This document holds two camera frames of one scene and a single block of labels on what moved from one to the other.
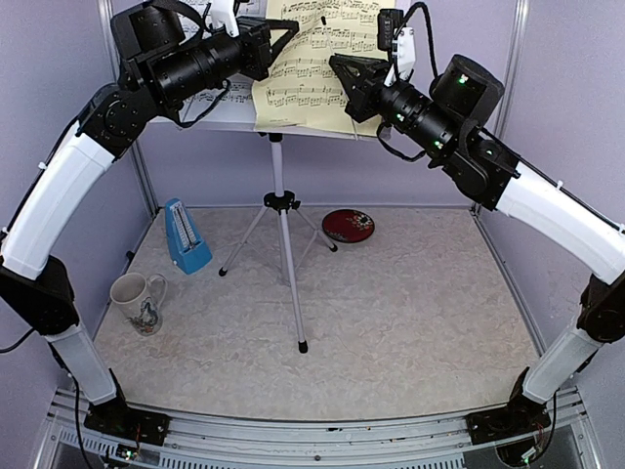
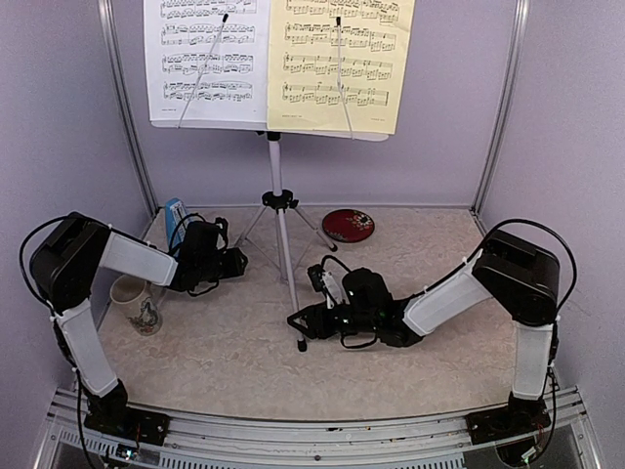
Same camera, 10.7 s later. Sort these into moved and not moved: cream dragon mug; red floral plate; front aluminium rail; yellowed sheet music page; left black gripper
Moved: left black gripper; yellowed sheet music page
Not moved: cream dragon mug; front aluminium rail; red floral plate
